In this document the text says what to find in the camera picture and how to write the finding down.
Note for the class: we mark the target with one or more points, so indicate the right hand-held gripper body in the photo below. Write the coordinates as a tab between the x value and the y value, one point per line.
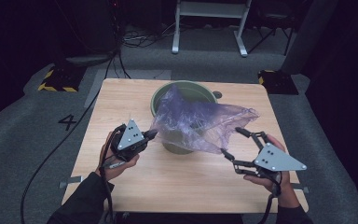
276	160

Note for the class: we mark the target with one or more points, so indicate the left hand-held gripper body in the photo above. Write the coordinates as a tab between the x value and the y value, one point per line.
131	137

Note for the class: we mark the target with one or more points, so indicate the purple plastic bag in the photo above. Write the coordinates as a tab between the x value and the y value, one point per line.
192	121

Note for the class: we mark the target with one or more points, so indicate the green round bin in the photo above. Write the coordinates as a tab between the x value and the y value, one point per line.
195	88

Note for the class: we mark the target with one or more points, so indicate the person's right hand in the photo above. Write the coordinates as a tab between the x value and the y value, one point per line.
285	193

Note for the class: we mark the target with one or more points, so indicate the person's left hand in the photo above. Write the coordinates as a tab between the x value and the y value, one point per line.
118	169

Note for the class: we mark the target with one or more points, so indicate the dark round table grommet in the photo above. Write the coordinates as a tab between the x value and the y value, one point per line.
217	94

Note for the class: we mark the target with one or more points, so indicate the yellow black striped base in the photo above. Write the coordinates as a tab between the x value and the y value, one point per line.
60	79
279	82

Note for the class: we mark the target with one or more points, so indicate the black tripod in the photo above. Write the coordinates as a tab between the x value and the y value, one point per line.
272	29

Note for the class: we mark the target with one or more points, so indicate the dark equipment stand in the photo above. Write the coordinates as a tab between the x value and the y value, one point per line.
87	31

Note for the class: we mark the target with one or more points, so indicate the grey curtain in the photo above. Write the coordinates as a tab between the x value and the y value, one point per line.
310	34

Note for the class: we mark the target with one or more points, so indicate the grey metal table bracket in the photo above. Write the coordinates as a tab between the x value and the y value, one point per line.
71	180
301	187

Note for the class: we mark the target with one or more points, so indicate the white metal stand frame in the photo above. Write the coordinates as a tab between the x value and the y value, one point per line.
211	9

